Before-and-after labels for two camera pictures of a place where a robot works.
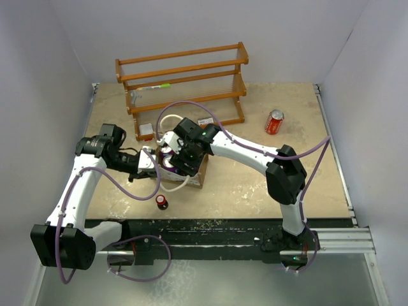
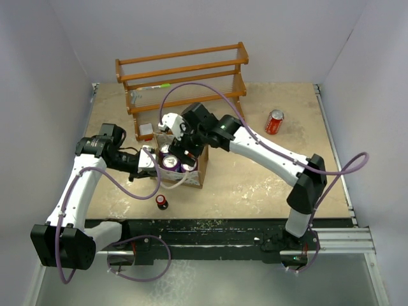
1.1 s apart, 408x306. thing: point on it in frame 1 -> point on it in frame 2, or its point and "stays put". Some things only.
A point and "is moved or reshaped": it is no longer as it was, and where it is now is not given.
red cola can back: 274,122 stays put
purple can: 166,150 stays put
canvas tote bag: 173,177 stays put
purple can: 165,162 is moved or reshaped
